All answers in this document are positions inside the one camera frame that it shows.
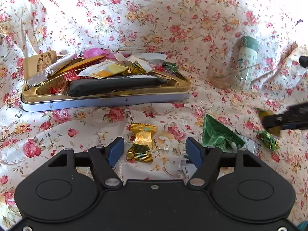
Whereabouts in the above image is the green Suibianguo packet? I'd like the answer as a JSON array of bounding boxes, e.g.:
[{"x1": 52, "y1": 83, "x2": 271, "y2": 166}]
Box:
[{"x1": 201, "y1": 114, "x2": 245, "y2": 153}]

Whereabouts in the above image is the gold foil candy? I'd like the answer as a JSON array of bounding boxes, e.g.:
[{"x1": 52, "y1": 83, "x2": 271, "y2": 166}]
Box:
[{"x1": 126, "y1": 123, "x2": 158, "y2": 163}]

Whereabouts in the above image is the green foil candy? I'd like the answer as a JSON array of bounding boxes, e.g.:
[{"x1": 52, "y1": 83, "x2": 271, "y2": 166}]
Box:
[{"x1": 257, "y1": 130, "x2": 280, "y2": 151}]

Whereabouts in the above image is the grey hawthorn strip packet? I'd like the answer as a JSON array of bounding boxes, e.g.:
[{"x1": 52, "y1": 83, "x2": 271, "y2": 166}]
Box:
[{"x1": 180, "y1": 160, "x2": 197, "y2": 184}]

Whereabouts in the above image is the yellow olive snack packet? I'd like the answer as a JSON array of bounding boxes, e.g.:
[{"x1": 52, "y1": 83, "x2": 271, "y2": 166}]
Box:
[{"x1": 255, "y1": 107, "x2": 281, "y2": 138}]

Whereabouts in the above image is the white black text packet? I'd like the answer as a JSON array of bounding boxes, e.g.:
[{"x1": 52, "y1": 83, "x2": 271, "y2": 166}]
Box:
[{"x1": 239, "y1": 135, "x2": 260, "y2": 156}]

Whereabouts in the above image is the thin metal stick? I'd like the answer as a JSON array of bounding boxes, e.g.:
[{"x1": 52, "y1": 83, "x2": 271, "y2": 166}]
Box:
[{"x1": 251, "y1": 70, "x2": 274, "y2": 84}]

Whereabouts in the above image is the metal spoon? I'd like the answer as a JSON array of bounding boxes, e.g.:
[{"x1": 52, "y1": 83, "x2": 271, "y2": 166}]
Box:
[{"x1": 216, "y1": 63, "x2": 261, "y2": 78}]

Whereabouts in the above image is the mint green thermos bottle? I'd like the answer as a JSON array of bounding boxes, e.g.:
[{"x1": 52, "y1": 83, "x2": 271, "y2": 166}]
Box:
[{"x1": 231, "y1": 36, "x2": 258, "y2": 91}]

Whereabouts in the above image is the snack-filled tin lid tray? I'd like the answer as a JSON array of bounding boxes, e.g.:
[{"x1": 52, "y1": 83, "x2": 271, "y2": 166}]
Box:
[{"x1": 21, "y1": 48, "x2": 191, "y2": 112}]

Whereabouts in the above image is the clear glass cup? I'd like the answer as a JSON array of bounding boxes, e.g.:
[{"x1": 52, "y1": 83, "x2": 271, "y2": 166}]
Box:
[{"x1": 207, "y1": 55, "x2": 239, "y2": 89}]

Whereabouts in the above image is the floral sofa cover cloth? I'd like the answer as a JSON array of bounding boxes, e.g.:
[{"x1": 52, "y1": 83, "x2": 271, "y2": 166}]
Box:
[{"x1": 1, "y1": 0, "x2": 307, "y2": 229}]

